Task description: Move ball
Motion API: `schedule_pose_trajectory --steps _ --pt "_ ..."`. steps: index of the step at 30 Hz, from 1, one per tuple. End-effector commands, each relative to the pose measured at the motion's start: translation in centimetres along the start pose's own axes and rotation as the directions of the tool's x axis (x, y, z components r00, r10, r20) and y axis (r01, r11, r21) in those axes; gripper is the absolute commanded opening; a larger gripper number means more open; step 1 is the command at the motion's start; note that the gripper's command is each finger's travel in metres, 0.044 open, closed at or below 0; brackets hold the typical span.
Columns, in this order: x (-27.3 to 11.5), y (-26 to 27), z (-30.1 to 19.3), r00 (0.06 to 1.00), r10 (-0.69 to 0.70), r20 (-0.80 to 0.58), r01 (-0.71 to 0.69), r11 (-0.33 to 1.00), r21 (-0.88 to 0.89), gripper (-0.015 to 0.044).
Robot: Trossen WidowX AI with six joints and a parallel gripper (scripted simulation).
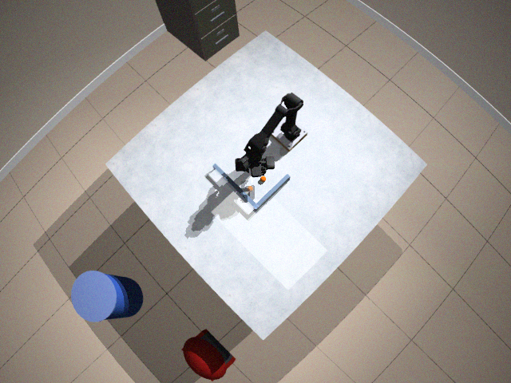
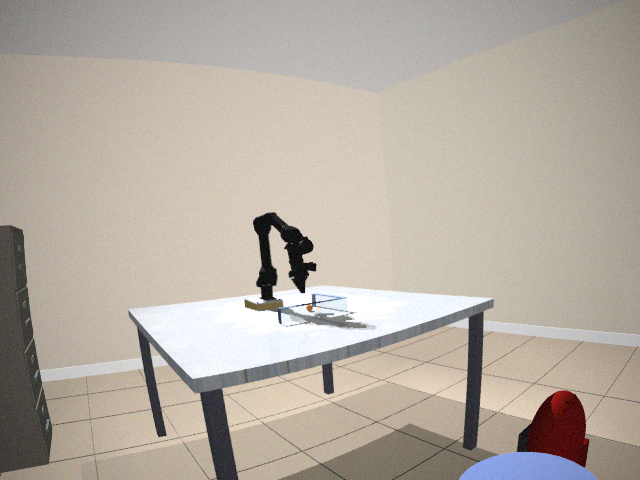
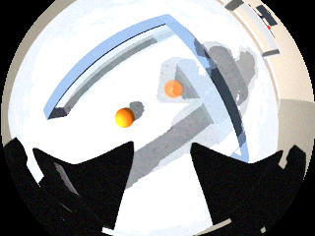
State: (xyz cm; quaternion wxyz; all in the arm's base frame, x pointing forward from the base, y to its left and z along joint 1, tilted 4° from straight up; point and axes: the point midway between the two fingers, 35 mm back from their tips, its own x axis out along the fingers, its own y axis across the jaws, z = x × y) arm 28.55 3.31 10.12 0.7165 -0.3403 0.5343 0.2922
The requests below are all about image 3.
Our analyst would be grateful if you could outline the clear l-shaped low wall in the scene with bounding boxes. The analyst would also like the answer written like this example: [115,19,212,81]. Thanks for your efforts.
[50,25,243,161]

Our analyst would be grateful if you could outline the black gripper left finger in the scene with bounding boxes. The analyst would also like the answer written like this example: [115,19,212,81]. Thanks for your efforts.
[32,141,135,231]

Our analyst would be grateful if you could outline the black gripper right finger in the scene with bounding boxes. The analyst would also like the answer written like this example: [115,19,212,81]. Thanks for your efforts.
[190,143,284,225]

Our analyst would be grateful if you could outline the clear low wall corner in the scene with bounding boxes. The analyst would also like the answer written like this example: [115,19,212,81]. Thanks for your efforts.
[43,15,249,162]

